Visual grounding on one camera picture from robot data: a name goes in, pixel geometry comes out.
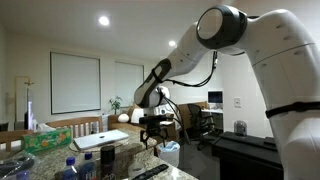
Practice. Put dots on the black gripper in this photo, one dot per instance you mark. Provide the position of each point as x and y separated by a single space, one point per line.
154 126

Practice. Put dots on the black remote control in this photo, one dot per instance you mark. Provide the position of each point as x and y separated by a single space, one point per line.
150 172

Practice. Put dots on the black spray can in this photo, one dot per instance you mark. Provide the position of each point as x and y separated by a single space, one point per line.
107 163

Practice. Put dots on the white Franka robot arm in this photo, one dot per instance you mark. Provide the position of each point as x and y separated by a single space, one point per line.
283 66

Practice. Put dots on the green tissue box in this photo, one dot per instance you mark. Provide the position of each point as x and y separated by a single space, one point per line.
46 141

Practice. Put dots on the white trash bin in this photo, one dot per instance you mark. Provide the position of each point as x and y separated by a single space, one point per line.
168 155

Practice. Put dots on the tan sofa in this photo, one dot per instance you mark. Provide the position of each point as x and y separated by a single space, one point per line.
115 126

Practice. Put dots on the black office chair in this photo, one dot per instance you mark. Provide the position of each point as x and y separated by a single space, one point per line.
196 116

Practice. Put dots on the green potted plant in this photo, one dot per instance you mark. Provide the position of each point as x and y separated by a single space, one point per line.
115 104

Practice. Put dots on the silver closed laptop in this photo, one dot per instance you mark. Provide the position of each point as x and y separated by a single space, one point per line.
100 139

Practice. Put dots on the small white window blind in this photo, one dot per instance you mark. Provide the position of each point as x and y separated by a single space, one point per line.
129 83

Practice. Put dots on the white desk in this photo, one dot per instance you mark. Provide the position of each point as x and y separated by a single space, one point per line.
213 111

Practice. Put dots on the desktop computer screen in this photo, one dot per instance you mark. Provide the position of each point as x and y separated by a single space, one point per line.
215 97

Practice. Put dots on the blue cap water bottle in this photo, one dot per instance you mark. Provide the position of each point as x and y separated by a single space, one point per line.
88 168
22 175
70 170

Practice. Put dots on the large wooden chair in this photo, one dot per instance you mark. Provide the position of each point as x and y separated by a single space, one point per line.
73 121

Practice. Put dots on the glass dome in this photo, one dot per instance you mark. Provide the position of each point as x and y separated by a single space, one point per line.
240 128

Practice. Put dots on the round ceiling light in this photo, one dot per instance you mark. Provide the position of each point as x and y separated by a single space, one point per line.
172 43
104 20

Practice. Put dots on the large white window blind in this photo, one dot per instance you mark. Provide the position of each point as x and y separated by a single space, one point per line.
75 83

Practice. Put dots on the black cabinet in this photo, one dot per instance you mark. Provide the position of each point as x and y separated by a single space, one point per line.
246 156

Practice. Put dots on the small wooden chair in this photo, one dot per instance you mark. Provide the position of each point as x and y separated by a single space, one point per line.
13 135

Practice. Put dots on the crumpled clear plastic wrap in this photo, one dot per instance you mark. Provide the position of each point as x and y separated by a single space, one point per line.
13 165

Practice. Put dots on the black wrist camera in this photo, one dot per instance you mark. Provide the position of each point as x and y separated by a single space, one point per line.
151 119

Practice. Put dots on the white light switch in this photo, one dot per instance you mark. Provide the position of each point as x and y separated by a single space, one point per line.
237 102

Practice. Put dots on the small wall ornament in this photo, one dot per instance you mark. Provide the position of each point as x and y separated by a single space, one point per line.
29 83

